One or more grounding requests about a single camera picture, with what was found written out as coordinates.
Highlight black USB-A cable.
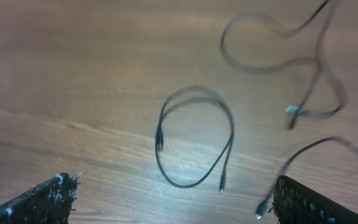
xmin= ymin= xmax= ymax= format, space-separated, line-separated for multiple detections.
xmin=154 ymin=85 xmax=235 ymax=194

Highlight black thin cable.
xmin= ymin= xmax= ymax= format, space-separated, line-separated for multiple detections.
xmin=219 ymin=0 xmax=332 ymax=131

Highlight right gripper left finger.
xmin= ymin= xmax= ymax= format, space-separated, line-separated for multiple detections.
xmin=0 ymin=173 xmax=81 ymax=224

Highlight black short cable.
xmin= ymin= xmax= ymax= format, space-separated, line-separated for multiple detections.
xmin=254 ymin=0 xmax=358 ymax=220

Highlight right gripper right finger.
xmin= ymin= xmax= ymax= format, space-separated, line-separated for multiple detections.
xmin=272 ymin=175 xmax=358 ymax=224

